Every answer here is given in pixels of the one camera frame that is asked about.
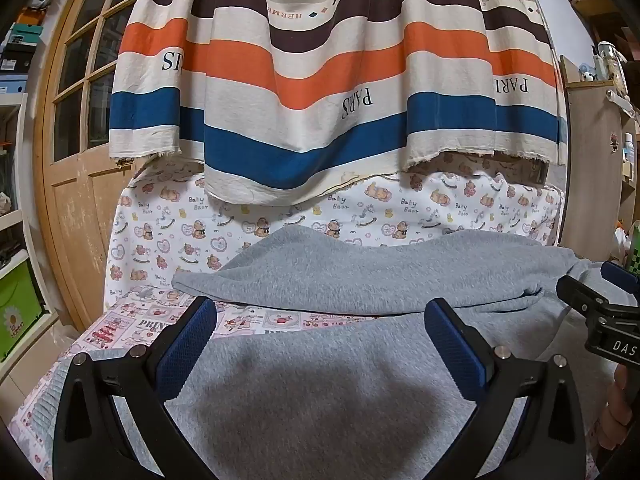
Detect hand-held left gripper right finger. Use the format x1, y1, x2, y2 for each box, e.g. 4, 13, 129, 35
424, 297, 587, 480

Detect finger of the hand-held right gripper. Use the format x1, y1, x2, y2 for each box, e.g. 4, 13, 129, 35
600, 260, 640, 293
556, 274, 610, 322

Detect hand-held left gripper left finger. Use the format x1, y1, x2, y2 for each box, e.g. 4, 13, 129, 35
52, 296, 218, 480

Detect grey sweat pants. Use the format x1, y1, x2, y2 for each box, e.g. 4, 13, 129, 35
165, 225, 640, 480

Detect person's right hand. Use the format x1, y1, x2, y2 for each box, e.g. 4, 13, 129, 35
597, 362, 640, 453

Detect green checkered box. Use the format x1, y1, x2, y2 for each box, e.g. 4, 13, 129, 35
622, 225, 640, 278

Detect pink patchwork print blanket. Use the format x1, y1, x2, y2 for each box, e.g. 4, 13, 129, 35
7, 285, 601, 480

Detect wooden cabinet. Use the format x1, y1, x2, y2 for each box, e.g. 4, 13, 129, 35
557, 55, 640, 271

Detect white bear print sheet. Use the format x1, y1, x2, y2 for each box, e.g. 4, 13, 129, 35
102, 157, 566, 311

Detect white lint roller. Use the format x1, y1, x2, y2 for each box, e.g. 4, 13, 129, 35
605, 89, 640, 118

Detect wooden door with glass panes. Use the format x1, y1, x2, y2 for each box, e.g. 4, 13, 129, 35
32, 0, 151, 331

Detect green storage bin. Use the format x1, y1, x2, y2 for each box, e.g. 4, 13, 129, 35
0, 262, 46, 361

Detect clear bottle with white lid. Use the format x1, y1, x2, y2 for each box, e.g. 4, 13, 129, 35
597, 41, 628, 86

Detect white shelf unit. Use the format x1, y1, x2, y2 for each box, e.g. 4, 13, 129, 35
0, 90, 66, 361

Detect striped curtain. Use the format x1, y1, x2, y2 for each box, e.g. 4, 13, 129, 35
107, 0, 568, 206

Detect blue and white box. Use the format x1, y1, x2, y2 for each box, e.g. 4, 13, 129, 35
0, 72, 28, 96

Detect black box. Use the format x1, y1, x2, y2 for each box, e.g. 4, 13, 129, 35
0, 45, 38, 73

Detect teal box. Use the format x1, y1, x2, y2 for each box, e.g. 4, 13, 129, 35
10, 22, 43, 46

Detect wooden wall shelf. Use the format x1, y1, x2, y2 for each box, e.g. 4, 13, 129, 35
572, 0, 640, 56

